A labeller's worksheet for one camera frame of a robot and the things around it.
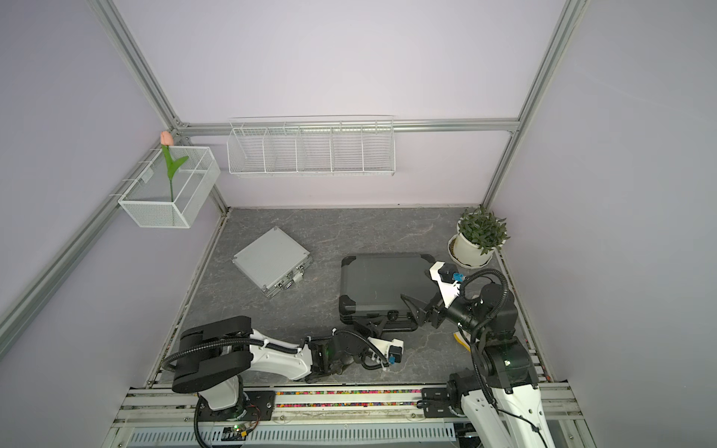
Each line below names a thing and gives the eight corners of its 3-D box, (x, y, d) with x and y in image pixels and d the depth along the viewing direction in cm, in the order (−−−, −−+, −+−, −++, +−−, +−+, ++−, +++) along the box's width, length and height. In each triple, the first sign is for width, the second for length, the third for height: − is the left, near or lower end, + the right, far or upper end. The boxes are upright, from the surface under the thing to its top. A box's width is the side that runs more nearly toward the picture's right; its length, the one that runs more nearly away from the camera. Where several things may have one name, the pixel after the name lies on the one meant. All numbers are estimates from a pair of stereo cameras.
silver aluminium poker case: (236, 266, 104) (230, 257, 100) (279, 235, 114) (275, 225, 109) (274, 302, 95) (269, 294, 90) (317, 264, 105) (314, 255, 100)
